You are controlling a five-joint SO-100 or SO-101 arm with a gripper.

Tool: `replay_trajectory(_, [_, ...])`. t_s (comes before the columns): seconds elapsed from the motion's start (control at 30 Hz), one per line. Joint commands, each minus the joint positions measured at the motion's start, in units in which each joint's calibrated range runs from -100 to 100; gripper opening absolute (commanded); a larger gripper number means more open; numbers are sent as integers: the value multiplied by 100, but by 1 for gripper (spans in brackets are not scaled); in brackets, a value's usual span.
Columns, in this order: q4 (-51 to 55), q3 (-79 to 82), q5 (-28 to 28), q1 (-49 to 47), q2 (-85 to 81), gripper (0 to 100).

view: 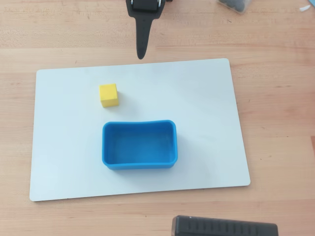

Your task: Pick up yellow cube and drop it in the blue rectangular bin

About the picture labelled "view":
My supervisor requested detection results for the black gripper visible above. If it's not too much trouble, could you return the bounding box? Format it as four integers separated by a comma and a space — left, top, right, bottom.
125, 0, 163, 60

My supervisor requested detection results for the black ribbed device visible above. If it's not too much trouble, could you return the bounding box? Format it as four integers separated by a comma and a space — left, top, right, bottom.
171, 215, 279, 236

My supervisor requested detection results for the white rectangular board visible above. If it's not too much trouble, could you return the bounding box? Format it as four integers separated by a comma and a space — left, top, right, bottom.
29, 58, 251, 202

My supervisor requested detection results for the yellow cube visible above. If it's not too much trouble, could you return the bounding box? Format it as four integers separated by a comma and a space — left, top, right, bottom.
98, 83, 120, 108

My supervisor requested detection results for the clear plastic container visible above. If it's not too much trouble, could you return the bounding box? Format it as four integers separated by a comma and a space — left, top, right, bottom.
216, 0, 252, 13

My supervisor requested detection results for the blue rectangular bin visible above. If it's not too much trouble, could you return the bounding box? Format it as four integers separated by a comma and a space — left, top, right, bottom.
101, 119, 178, 171

